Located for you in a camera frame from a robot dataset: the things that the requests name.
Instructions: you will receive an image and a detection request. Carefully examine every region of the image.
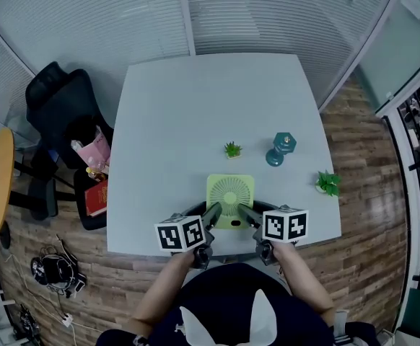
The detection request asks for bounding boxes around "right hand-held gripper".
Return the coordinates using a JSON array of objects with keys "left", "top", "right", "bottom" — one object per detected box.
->
[{"left": 236, "top": 200, "right": 310, "bottom": 267}]

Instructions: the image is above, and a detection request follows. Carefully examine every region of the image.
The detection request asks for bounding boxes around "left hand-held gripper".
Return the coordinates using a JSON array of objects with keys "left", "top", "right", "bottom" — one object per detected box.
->
[{"left": 154, "top": 200, "right": 223, "bottom": 271}]

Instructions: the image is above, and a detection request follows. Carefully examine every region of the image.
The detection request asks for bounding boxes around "green small desk fan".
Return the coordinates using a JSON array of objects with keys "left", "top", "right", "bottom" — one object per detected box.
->
[{"left": 206, "top": 173, "right": 255, "bottom": 231}]

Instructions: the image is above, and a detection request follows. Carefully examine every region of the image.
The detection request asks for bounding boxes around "person's left forearm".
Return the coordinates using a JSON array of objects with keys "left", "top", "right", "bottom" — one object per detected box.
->
[{"left": 131, "top": 252, "right": 197, "bottom": 334}]

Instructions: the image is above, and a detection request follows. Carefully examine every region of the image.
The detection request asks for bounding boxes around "person's right forearm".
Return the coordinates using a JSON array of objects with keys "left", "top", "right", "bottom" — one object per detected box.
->
[{"left": 272, "top": 242, "right": 336, "bottom": 324}]

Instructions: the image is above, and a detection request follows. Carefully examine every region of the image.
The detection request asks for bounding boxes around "teal lantern table lamp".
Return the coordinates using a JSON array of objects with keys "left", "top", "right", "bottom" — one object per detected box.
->
[{"left": 265, "top": 131, "right": 298, "bottom": 168}]

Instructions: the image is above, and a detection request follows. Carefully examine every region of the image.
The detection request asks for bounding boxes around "spiky plant in square pot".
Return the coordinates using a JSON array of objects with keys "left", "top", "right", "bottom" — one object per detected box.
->
[{"left": 224, "top": 141, "right": 244, "bottom": 160}]

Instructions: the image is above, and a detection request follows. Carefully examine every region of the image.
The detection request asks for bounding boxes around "leafy plant in round pot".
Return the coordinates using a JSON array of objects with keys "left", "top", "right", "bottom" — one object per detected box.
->
[{"left": 315, "top": 169, "right": 342, "bottom": 198}]

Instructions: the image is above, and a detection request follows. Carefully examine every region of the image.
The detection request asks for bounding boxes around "dark shirt with white print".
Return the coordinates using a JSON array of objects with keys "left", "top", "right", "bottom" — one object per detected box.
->
[{"left": 97, "top": 262, "right": 381, "bottom": 346}]

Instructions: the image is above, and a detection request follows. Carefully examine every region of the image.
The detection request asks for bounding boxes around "red book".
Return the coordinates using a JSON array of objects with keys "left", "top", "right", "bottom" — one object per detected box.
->
[{"left": 84, "top": 179, "right": 110, "bottom": 218}]

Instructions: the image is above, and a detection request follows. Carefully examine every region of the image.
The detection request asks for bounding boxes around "yellow bottle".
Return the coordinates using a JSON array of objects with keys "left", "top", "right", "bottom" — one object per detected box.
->
[{"left": 84, "top": 167, "right": 107, "bottom": 183}]

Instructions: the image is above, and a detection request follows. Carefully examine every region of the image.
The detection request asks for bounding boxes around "pink bag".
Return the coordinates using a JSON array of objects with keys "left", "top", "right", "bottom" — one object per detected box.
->
[{"left": 70, "top": 125, "right": 112, "bottom": 169}]

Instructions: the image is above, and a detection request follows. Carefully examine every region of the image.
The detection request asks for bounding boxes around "white wrist band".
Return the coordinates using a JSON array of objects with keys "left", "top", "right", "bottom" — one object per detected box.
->
[{"left": 333, "top": 308, "right": 349, "bottom": 339}]

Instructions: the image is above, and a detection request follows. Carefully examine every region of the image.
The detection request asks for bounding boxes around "black metal railing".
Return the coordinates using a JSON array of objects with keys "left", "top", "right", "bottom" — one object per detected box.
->
[{"left": 380, "top": 71, "right": 420, "bottom": 292}]

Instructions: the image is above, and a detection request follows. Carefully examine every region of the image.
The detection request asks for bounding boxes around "black office chair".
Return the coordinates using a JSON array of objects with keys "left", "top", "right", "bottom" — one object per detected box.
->
[{"left": 25, "top": 61, "right": 115, "bottom": 231}]

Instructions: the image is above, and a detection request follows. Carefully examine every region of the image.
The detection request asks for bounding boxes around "black gear pile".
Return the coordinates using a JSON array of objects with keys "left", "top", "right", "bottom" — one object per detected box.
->
[{"left": 14, "top": 302, "right": 42, "bottom": 342}]

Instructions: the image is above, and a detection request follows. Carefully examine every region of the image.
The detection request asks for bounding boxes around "black backpack with cables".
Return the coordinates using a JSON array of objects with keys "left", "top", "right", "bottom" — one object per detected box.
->
[{"left": 30, "top": 244, "right": 88, "bottom": 299}]

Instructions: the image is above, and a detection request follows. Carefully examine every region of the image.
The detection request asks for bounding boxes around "white cable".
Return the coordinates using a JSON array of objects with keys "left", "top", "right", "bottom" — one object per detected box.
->
[{"left": 4, "top": 252, "right": 78, "bottom": 346}]

